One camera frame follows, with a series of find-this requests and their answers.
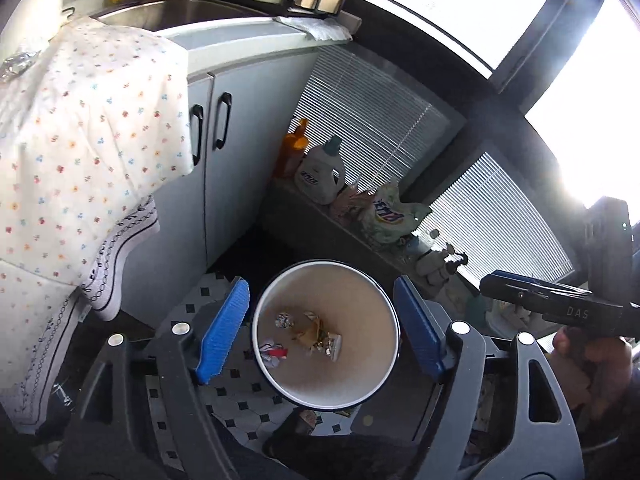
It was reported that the white plastic bag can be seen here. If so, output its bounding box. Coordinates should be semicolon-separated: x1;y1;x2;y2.
277;15;353;41

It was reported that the white kitchen cabinet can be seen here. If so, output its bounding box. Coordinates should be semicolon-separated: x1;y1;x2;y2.
122;15;321;316

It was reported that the person's right hand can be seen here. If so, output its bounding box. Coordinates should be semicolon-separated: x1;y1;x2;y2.
552;326;636;422

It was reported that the crumpled red white wrapper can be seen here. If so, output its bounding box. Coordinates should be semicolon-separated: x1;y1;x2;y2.
257;340;290;368

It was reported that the crumpled clear plastic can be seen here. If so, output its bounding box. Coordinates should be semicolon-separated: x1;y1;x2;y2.
0;50;41;83

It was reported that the pink refill pouch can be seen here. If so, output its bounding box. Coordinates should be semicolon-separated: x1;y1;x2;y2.
330;182;373;223

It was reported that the white detergent jug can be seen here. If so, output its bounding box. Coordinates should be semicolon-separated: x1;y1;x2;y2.
294;136;347;206

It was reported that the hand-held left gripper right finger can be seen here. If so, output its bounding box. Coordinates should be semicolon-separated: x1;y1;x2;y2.
393;276;586;480

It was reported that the crumpled brown paper wrapper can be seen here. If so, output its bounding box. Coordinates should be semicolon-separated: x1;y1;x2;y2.
292;310;326;348

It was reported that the floral white tablecloth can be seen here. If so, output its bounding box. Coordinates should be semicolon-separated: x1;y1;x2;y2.
0;15;196;291

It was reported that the embroidered white cloth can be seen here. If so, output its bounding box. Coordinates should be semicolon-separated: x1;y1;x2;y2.
0;195;161;433

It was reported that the orange bottle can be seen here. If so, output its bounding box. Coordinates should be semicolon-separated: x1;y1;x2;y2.
274;119;309;179

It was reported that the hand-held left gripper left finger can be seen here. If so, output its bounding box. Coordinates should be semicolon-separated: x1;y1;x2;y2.
65;277;251;480

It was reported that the black cabinet handle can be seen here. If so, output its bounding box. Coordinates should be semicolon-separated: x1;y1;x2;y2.
212;92;232;151
189;104;205;166

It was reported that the white window blind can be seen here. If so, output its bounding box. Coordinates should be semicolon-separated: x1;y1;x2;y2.
291;42;433;191
425;152;576;283

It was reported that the white round trash bin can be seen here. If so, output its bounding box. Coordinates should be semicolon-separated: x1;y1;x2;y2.
251;260;401;407

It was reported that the printed detergent refill bag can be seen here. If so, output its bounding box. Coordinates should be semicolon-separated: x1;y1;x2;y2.
362;182;432;246

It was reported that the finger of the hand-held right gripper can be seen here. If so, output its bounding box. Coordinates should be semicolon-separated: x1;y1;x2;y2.
479;280;591;313
487;270;591;292

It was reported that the steel sink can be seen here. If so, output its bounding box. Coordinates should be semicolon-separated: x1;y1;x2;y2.
97;0;278;33

